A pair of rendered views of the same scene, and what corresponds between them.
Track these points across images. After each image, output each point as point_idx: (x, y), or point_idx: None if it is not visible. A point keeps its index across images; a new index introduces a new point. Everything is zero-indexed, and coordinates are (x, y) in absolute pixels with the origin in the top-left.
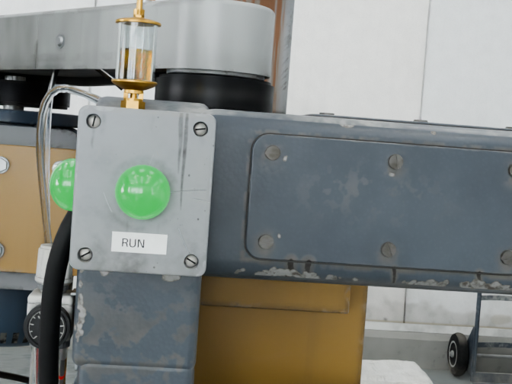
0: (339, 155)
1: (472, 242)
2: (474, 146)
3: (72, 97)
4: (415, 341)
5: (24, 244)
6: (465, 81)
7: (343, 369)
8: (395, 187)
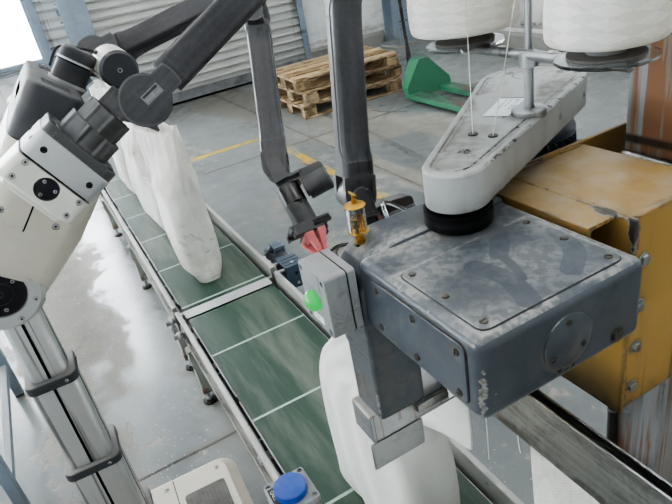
0: (394, 304)
1: (445, 375)
2: (441, 328)
3: None
4: None
5: None
6: None
7: (612, 362)
8: (414, 330)
